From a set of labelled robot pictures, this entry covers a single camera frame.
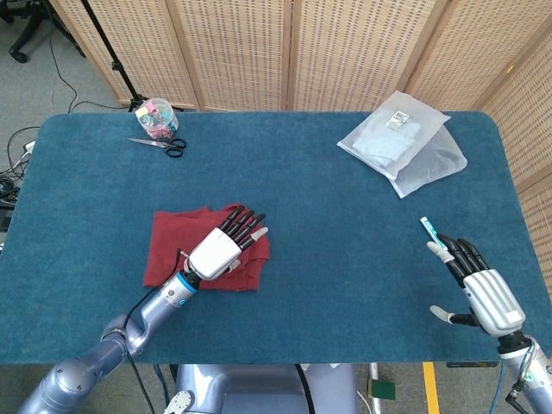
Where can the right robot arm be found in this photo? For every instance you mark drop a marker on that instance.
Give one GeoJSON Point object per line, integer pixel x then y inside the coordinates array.
{"type": "Point", "coordinates": [535, 379]}

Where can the blue table cover cloth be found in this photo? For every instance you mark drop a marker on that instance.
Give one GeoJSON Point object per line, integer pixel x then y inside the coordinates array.
{"type": "Point", "coordinates": [302, 215]}

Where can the clear jar of binder clips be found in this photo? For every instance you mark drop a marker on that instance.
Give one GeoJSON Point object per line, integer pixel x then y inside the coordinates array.
{"type": "Point", "coordinates": [157, 123]}

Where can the white power strip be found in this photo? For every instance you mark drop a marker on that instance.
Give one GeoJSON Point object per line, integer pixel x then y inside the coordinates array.
{"type": "Point", "coordinates": [29, 146]}

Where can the yellow binder clip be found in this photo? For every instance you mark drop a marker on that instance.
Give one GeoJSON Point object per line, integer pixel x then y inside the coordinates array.
{"type": "Point", "coordinates": [142, 112]}

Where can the grey robot torso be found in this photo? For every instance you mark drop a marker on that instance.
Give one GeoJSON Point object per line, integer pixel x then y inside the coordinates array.
{"type": "Point", "coordinates": [259, 390]}

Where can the red t-shirt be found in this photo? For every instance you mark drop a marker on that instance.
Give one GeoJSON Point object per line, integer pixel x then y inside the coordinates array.
{"type": "Point", "coordinates": [172, 241]}

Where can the pink binder clip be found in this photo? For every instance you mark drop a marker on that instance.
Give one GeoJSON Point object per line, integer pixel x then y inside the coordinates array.
{"type": "Point", "coordinates": [152, 104]}

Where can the black tripod stand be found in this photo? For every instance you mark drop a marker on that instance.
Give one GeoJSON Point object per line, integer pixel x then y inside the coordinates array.
{"type": "Point", "coordinates": [113, 60]}

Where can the translucent plastic bag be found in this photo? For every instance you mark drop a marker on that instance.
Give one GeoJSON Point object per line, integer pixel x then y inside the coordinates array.
{"type": "Point", "coordinates": [435, 168]}

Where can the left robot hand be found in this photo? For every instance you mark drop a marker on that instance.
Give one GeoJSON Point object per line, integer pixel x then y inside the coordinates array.
{"type": "Point", "coordinates": [215, 254]}

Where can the white plastic mailer bag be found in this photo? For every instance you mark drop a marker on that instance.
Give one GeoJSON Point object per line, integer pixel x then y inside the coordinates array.
{"type": "Point", "coordinates": [388, 133]}

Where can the white glue stick tube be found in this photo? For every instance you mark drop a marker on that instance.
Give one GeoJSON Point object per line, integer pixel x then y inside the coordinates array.
{"type": "Point", "coordinates": [428, 226]}

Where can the green pad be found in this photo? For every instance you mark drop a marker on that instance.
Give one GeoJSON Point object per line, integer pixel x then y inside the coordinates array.
{"type": "Point", "coordinates": [383, 389]}

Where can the black office chair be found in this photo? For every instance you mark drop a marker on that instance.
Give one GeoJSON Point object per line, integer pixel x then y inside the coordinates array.
{"type": "Point", "coordinates": [30, 26]}

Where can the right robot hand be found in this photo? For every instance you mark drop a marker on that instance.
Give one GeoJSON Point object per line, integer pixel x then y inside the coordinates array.
{"type": "Point", "coordinates": [491, 302]}

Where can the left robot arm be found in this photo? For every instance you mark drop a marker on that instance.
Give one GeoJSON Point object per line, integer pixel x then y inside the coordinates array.
{"type": "Point", "coordinates": [108, 345]}

